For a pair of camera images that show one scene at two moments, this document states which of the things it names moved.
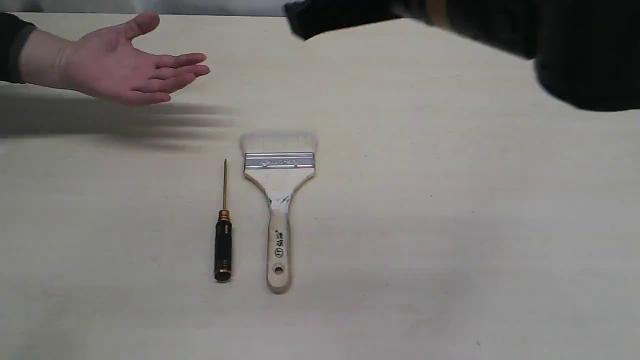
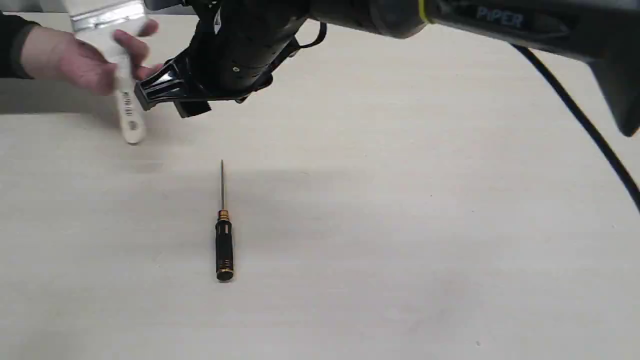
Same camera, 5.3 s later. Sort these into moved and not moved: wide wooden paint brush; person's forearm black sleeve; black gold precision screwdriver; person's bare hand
Moved: wide wooden paint brush
Not moved: black gold precision screwdriver; person's bare hand; person's forearm black sleeve
